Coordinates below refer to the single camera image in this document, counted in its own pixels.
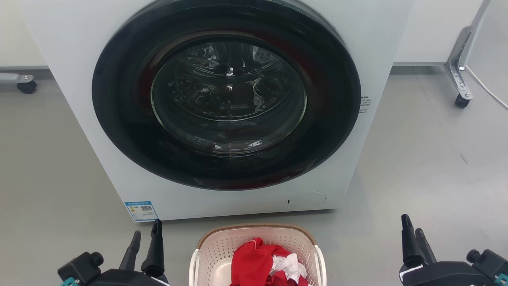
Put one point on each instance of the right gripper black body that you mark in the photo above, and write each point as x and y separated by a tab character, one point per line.
448	275

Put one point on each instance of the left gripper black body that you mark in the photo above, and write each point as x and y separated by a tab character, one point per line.
119	278

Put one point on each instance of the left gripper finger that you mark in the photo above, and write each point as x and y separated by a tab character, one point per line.
131	254
155	254

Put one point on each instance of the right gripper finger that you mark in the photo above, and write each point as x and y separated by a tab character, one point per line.
409	246
426	250

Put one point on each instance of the white perforated laundry basket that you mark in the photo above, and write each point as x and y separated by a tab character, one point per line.
222	246

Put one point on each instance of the blue energy label sticker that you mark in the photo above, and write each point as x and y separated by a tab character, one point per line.
141	211

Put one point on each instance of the red garment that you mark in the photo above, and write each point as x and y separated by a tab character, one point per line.
250	262

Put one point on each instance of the white oval filter cover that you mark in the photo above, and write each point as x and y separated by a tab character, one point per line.
307	200

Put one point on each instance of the white garment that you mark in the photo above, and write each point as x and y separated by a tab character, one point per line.
287	266

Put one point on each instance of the black round washer door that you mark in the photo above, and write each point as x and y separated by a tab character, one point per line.
119	119

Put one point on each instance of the small printed text sticker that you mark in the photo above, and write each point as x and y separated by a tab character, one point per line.
364	105

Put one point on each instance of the white front-load washing machine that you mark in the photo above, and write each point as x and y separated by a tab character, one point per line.
71	79

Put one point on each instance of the grey metal stand with caster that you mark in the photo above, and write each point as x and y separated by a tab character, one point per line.
458	59
24	85

